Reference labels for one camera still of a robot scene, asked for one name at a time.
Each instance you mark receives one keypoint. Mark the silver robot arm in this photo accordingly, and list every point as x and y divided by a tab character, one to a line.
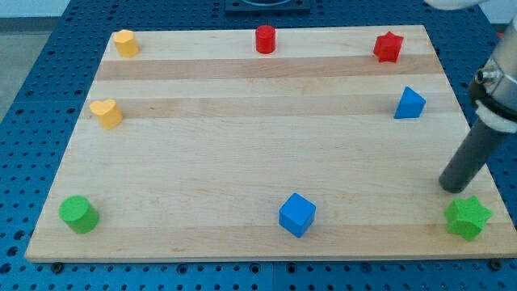
493	87

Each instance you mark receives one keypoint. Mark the red star block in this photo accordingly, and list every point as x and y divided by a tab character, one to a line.
388	47

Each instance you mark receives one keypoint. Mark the green star block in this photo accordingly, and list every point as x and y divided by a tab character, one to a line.
467	217

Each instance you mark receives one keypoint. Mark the wooden board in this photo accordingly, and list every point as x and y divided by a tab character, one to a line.
215	137

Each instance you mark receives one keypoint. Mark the blue cube block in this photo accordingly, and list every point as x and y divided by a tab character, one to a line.
297	214

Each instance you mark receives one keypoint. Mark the red cylinder block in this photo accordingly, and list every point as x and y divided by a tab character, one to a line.
265	39

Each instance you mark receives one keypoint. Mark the yellow heart block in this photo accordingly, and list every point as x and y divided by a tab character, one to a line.
107	113

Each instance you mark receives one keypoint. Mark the blue triangle block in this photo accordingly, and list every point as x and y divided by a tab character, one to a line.
410	106

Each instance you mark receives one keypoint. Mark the yellow hexagon block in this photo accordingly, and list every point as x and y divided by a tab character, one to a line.
126	43

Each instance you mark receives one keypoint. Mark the green cylinder block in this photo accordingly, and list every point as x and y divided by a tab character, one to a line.
78	214

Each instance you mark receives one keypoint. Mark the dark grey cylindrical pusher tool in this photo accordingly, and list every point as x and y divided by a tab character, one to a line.
473	153

